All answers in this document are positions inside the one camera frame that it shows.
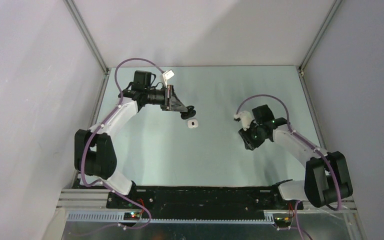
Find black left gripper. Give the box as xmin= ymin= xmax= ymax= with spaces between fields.
xmin=144 ymin=84 xmax=187 ymax=112

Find black cylindrical cap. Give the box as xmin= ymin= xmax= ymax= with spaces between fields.
xmin=180 ymin=105 xmax=197 ymax=120

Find white earbud charging case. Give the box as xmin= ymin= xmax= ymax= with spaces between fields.
xmin=187 ymin=118 xmax=199 ymax=129

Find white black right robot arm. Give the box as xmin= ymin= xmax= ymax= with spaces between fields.
xmin=233 ymin=104 xmax=354 ymax=209

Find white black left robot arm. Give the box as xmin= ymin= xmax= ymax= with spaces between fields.
xmin=74 ymin=70 xmax=196 ymax=208

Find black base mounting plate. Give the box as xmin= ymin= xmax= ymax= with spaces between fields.
xmin=106 ymin=185 xmax=304 ymax=221

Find right controller board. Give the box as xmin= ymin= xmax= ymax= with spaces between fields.
xmin=274 ymin=217 xmax=294 ymax=225

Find controller board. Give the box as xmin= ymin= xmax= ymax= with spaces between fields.
xmin=123 ymin=212 xmax=142 ymax=221
xmin=274 ymin=217 xmax=294 ymax=225

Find left controller board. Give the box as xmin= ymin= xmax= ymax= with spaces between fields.
xmin=123 ymin=212 xmax=142 ymax=221

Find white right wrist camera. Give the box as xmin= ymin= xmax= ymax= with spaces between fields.
xmin=233 ymin=110 xmax=254 ymax=131

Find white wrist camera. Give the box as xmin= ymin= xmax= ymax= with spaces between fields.
xmin=233 ymin=110 xmax=254 ymax=131
xmin=160 ymin=69 xmax=175 ymax=87

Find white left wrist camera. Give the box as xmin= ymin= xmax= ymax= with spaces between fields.
xmin=160 ymin=69 xmax=175 ymax=87

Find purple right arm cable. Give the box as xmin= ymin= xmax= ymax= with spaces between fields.
xmin=235 ymin=94 xmax=343 ymax=239

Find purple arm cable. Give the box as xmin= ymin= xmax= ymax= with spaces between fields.
xmin=235 ymin=94 xmax=343 ymax=239
xmin=79 ymin=58 xmax=153 ymax=230

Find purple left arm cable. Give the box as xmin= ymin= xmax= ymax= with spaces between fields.
xmin=79 ymin=58 xmax=153 ymax=230

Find aluminium front rail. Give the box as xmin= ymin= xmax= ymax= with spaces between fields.
xmin=56 ymin=188 xmax=359 ymax=226

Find aluminium frame post left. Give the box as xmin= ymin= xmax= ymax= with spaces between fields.
xmin=63 ymin=0 xmax=109 ymax=74

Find aluminium frame post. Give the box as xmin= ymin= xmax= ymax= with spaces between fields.
xmin=297 ymin=0 xmax=343 ymax=77
xmin=63 ymin=0 xmax=109 ymax=74

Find aluminium frame post right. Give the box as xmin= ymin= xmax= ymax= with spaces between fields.
xmin=297 ymin=0 xmax=343 ymax=77

